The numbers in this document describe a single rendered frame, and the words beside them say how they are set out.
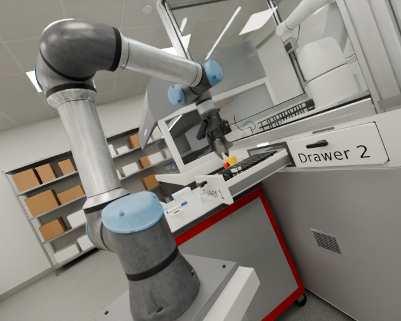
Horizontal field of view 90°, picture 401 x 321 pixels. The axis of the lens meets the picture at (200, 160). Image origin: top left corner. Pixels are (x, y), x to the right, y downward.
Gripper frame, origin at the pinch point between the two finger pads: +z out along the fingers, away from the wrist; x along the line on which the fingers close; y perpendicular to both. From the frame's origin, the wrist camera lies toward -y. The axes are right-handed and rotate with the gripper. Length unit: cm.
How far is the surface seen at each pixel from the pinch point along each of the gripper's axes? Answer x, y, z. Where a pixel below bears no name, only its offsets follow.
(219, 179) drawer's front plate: -17.9, 11.4, 4.7
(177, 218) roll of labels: -21.5, -24.1, 19.3
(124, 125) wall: 140, -395, -118
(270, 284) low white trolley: 2, -8, 71
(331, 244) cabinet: 11, 25, 50
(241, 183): -9.8, 12.7, 10.3
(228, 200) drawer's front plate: -18.1, 11.4, 13.1
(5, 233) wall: -126, -454, -2
